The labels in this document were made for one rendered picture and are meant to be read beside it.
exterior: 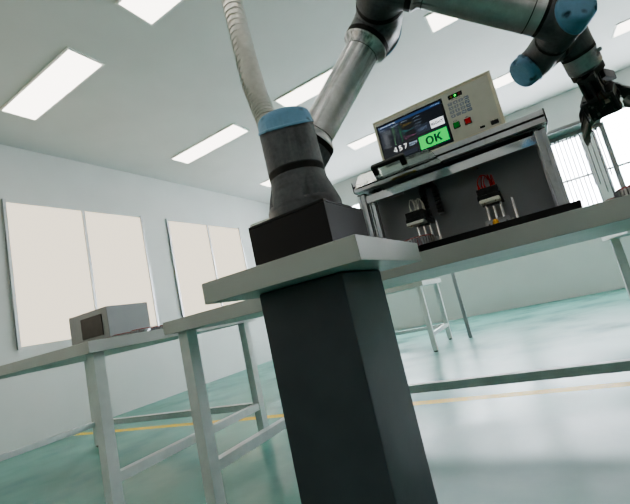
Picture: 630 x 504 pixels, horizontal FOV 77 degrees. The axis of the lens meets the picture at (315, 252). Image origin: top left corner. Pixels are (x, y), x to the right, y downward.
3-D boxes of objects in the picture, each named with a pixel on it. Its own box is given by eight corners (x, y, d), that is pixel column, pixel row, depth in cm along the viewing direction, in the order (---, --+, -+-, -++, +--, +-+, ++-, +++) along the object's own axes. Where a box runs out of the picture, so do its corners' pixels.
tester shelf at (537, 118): (547, 120, 124) (543, 107, 124) (353, 194, 156) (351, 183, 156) (546, 154, 162) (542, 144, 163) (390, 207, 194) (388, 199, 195)
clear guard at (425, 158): (428, 161, 116) (423, 142, 117) (355, 189, 127) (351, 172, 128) (450, 181, 145) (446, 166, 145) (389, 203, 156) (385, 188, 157)
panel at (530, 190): (571, 218, 133) (543, 135, 137) (387, 267, 164) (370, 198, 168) (571, 218, 134) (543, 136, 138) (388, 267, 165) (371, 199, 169)
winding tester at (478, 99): (506, 124, 132) (489, 69, 135) (385, 172, 152) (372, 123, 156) (513, 153, 166) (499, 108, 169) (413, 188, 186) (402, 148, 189)
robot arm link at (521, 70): (520, 44, 88) (557, 13, 88) (501, 74, 99) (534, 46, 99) (546, 68, 86) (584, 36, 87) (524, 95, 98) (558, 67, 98)
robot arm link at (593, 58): (563, 58, 101) (600, 37, 95) (571, 73, 102) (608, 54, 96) (559, 68, 97) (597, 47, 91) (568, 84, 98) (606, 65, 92)
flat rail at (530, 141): (542, 141, 124) (539, 132, 124) (363, 205, 153) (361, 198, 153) (542, 142, 125) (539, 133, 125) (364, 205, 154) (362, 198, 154)
